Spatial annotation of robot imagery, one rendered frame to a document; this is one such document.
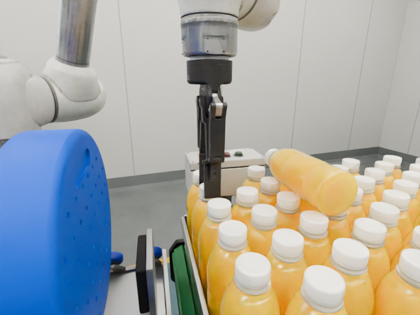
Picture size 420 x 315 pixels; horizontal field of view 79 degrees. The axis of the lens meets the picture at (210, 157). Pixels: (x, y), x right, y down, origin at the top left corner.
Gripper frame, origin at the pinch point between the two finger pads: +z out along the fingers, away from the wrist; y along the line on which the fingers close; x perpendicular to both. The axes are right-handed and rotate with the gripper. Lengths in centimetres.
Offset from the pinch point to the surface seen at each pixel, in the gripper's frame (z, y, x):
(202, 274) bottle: 14.1, 8.8, -3.1
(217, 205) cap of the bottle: 2.0, 8.1, -0.5
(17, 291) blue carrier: -0.2, 23.0, -21.7
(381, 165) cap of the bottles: 2.1, -2.8, 42.1
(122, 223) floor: 112, -178, -44
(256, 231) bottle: 5.0, 11.9, 4.7
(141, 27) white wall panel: -70, -266, -14
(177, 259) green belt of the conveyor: 23.0, -6.9, -6.2
